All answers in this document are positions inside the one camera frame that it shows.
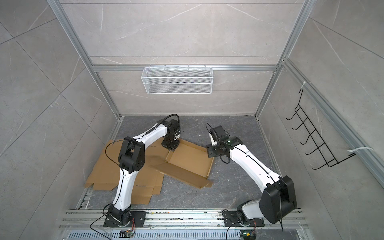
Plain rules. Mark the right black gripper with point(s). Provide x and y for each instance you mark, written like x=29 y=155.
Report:
x=210 y=151

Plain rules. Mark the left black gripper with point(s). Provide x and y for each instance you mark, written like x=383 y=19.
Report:
x=173 y=147

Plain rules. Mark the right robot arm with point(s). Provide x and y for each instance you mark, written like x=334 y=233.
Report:
x=278 y=193

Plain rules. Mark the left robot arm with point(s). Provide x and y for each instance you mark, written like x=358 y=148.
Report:
x=132 y=159

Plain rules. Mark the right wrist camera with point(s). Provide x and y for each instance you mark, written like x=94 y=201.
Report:
x=213 y=141

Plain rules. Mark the white wire mesh basket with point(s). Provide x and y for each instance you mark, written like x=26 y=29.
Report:
x=177 y=80

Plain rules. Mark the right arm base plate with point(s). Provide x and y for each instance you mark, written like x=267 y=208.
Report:
x=235 y=219

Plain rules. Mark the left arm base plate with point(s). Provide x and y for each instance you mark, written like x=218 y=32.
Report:
x=127 y=219

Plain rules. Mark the black wire hook rack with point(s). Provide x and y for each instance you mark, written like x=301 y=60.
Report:
x=313 y=134

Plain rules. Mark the aluminium mounting rail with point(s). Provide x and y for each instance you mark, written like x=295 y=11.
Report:
x=154 y=219

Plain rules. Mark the aluminium frame profile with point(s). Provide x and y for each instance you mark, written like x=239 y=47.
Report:
x=370 y=159

